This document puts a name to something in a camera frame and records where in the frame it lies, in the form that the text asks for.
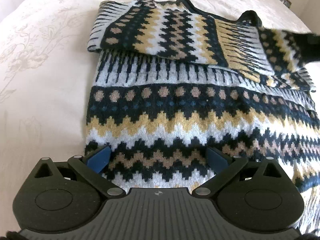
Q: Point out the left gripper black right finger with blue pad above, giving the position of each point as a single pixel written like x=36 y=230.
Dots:
x=226 y=168

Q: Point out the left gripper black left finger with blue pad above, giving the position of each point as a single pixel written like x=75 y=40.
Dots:
x=88 y=168

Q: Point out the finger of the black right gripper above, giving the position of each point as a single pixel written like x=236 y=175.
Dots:
x=309 y=45

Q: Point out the navy yellow patterned knit sweater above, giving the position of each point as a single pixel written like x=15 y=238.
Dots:
x=173 y=80

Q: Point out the cream floral bedspread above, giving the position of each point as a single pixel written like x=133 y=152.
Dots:
x=47 y=73

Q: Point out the picture frame on right nightstand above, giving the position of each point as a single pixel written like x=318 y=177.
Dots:
x=287 y=3

